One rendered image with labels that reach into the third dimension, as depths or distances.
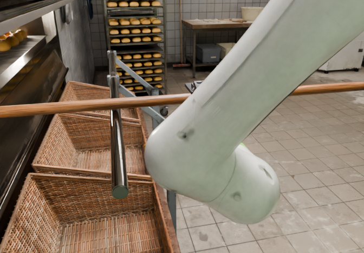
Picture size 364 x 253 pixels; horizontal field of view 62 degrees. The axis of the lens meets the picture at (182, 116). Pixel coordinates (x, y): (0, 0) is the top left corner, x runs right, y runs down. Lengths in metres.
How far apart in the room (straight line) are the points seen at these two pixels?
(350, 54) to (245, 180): 5.98
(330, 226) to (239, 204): 1.95
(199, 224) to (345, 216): 1.03
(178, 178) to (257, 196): 0.13
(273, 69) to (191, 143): 0.13
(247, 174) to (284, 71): 0.17
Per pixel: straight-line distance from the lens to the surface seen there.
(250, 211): 0.47
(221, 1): 6.13
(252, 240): 2.13
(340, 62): 6.29
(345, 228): 2.42
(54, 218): 1.36
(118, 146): 0.67
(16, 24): 0.86
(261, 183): 0.47
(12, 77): 1.29
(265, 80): 0.35
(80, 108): 0.85
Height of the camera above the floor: 1.49
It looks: 23 degrees down
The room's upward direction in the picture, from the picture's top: straight up
